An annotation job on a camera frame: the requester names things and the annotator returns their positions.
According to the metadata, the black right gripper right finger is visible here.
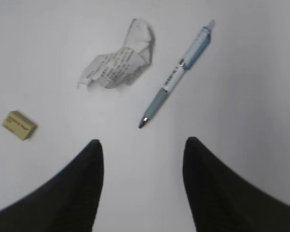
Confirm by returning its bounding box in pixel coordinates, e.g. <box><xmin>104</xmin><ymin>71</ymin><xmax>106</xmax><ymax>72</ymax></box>
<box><xmin>183</xmin><ymin>137</ymin><xmax>290</xmax><ymax>232</ymax></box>

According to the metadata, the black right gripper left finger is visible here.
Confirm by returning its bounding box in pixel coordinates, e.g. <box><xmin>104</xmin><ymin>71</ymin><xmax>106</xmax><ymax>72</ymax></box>
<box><xmin>0</xmin><ymin>140</ymin><xmax>104</xmax><ymax>232</ymax></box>

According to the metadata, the white waste paper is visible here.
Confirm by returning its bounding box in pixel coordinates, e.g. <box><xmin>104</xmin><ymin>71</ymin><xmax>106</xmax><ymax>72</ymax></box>
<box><xmin>78</xmin><ymin>18</ymin><xmax>155</xmax><ymax>89</ymax></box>

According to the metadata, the blue grip white pen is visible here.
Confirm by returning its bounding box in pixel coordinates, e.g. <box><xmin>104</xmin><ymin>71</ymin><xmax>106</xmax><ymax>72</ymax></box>
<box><xmin>138</xmin><ymin>20</ymin><xmax>216</xmax><ymax>129</ymax></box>

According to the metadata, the yellow eraser bottom right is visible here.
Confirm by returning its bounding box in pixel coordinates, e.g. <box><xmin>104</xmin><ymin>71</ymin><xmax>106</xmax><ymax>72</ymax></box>
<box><xmin>2</xmin><ymin>111</ymin><xmax>38</xmax><ymax>141</ymax></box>

